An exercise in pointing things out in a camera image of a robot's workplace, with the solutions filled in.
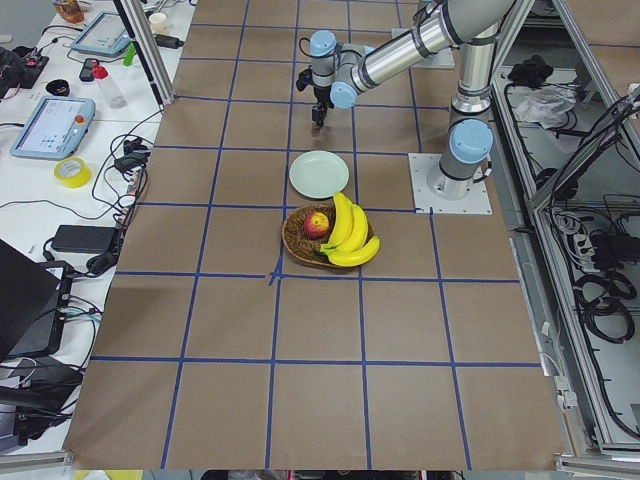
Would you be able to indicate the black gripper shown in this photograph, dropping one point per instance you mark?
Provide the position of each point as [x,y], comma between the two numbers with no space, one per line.
[321,95]

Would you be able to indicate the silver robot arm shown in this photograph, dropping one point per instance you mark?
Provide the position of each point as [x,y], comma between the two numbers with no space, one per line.
[406,113]

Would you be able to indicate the brown wicker basket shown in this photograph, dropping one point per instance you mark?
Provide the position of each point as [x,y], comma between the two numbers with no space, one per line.
[298,244]

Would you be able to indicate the black cloth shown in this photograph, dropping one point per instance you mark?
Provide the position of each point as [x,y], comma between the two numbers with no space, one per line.
[532,72]

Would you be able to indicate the light green plate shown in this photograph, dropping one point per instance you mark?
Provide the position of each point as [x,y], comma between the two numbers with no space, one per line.
[318,174]

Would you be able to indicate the black laptop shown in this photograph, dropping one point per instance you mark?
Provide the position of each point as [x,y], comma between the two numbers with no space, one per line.
[33,296]

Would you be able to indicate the blue teach pendant far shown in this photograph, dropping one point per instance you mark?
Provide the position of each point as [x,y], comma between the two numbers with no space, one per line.
[105,36]

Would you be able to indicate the clear plastic bottle red cap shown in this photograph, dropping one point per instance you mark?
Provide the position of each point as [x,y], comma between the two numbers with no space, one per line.
[107,85]

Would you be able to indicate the white crumpled cloth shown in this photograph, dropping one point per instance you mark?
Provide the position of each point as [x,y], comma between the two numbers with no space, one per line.
[548,106]

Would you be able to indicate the green marker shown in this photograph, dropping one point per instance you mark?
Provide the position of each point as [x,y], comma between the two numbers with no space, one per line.
[129,56]

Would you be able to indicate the blue teach pendant near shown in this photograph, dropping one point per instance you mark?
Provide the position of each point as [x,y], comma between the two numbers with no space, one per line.
[55,128]

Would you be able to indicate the yellow tape roll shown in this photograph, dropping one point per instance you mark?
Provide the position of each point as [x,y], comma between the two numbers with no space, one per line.
[72,172]

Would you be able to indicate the black small bowl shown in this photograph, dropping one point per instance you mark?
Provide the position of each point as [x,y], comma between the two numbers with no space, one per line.
[58,87]

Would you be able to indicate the black power adapter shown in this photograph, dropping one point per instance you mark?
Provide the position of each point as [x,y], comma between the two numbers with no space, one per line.
[83,239]

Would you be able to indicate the aluminium frame post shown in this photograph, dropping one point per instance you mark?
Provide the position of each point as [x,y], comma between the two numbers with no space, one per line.
[139,31]

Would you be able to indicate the paper cup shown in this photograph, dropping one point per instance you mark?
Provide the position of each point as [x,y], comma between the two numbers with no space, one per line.
[158,23]

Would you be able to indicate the red yellow apple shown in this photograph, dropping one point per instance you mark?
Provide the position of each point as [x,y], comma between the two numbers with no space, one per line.
[316,225]

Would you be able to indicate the blue teach pendant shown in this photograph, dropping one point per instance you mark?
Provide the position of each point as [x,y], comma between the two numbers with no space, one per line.
[55,128]
[105,36]

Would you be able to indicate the yellow banana bunch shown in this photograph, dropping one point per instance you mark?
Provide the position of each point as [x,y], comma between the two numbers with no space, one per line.
[349,244]

